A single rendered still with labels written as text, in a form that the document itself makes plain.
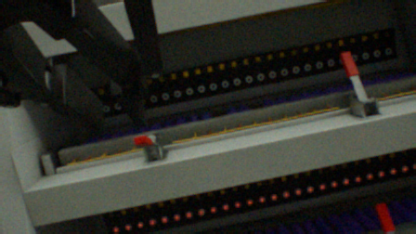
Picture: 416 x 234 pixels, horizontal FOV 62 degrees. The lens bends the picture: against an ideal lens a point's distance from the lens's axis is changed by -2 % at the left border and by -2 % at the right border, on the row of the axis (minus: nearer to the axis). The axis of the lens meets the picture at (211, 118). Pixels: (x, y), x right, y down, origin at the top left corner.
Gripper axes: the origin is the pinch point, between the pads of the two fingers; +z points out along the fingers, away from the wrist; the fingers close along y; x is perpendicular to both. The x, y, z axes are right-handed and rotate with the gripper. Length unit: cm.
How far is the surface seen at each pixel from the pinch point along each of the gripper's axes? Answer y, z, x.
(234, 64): 13.2, 28.9, 15.3
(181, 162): 3.0, 16.6, -2.0
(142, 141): 0.1, 10.5, -0.4
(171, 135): 1.7, 21.8, 3.2
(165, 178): 0.8, 17.3, -3.3
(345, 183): 27.4, 35.8, -6.7
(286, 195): 17.2, 35.7, -6.6
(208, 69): 8.8, 28.9, 15.4
